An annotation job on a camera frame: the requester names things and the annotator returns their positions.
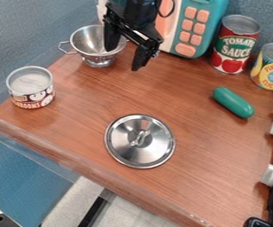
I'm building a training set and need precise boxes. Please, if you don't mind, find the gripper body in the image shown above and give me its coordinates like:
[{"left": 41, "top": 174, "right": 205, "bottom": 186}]
[{"left": 100, "top": 2, "right": 166, "bottom": 57}]

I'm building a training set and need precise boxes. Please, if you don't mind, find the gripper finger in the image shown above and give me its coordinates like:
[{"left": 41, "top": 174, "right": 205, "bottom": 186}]
[
  {"left": 103, "top": 20, "right": 122, "bottom": 52},
  {"left": 130, "top": 43, "right": 159, "bottom": 72}
]

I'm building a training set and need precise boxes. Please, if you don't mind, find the yellow pineapple can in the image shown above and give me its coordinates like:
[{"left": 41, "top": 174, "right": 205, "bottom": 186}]
[{"left": 248, "top": 42, "right": 273, "bottom": 91}]

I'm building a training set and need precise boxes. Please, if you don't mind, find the silver colander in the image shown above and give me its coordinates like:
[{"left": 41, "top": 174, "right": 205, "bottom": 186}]
[{"left": 57, "top": 24, "right": 129, "bottom": 68}]

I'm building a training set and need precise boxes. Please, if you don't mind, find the brown mushroom can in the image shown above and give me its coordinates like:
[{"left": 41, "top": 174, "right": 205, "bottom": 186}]
[{"left": 4, "top": 65, "right": 58, "bottom": 110}]

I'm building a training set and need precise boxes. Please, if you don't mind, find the silver lid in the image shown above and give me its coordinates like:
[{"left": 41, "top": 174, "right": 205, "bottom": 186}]
[{"left": 103, "top": 113, "right": 177, "bottom": 170}]

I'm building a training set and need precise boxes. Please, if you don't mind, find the red tomato sauce can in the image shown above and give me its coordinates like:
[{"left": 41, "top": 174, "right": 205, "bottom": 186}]
[{"left": 209, "top": 13, "right": 262, "bottom": 75}]

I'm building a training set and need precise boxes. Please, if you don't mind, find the green toy pickle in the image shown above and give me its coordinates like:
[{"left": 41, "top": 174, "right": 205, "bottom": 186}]
[{"left": 212, "top": 85, "right": 256, "bottom": 120}]

